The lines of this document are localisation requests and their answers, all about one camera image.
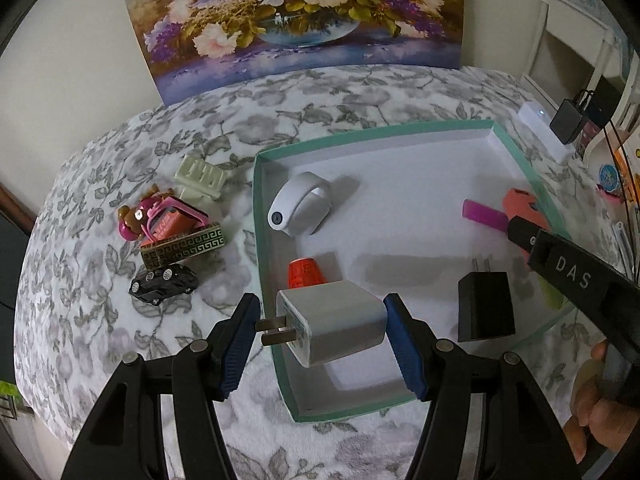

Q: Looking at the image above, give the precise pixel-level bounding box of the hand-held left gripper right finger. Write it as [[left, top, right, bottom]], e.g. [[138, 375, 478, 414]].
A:
[[382, 292, 583, 480]]

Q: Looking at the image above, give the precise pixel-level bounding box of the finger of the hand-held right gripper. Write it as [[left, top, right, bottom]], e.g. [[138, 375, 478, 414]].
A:
[[506, 216, 541, 257]]

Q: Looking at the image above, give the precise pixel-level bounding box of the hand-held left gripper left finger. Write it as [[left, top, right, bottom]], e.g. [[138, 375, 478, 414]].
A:
[[60, 292, 262, 480]]

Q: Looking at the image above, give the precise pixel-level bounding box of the coral toy knife green blade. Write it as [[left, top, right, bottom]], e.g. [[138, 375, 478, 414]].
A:
[[502, 187, 568, 311]]

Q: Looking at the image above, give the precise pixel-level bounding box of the magenta tube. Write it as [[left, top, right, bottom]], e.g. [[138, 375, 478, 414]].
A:
[[461, 199, 511, 233]]

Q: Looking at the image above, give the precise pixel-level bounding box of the white charger plug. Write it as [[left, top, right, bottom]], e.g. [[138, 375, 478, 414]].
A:
[[256, 282, 388, 367]]

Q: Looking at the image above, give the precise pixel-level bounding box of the black charger plug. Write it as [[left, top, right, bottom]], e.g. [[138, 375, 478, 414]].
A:
[[457, 256, 517, 343]]

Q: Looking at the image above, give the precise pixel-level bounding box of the black toy car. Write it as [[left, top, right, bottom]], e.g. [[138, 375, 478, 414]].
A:
[[129, 263, 199, 305]]

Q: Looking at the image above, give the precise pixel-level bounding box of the red white tube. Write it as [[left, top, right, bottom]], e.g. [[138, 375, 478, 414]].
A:
[[287, 258, 328, 289]]

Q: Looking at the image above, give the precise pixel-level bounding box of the green-rimmed white tray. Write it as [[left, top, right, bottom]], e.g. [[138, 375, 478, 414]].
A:
[[252, 120, 573, 422]]

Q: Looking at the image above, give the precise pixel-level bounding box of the gold patterned lighter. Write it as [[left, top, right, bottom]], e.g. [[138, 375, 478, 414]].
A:
[[140, 221, 226, 272]]

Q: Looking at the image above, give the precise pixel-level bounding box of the pink kids watch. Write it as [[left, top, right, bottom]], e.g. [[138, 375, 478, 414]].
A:
[[141, 199, 210, 241]]

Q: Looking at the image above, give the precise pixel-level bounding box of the white wristband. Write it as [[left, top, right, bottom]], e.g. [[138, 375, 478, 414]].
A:
[[266, 171, 332, 236]]

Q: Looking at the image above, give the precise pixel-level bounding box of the pink puppy toy figure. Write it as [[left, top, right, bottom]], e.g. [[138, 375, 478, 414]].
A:
[[118, 186, 173, 242]]

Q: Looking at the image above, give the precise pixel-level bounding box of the cream plastic clip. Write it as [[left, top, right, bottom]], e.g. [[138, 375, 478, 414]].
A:
[[175, 154, 227, 203]]

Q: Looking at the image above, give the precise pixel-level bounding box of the person's right hand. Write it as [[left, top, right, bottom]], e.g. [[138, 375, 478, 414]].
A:
[[562, 340, 640, 465]]

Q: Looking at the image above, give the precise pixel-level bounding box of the blue round disc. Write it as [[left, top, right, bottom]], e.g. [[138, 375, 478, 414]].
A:
[[597, 162, 623, 191]]

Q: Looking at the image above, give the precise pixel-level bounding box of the black adapter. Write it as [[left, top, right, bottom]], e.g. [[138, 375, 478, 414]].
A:
[[550, 99, 587, 145]]

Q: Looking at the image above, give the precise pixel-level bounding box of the white shelf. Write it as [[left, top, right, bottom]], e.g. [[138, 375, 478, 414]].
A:
[[520, 0, 640, 111]]

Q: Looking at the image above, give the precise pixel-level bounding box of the dark cabinet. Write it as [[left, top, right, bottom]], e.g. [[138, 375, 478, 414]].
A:
[[0, 185, 37, 321]]

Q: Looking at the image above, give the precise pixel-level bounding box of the flower painting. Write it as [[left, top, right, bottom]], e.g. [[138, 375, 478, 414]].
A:
[[115, 0, 465, 106]]

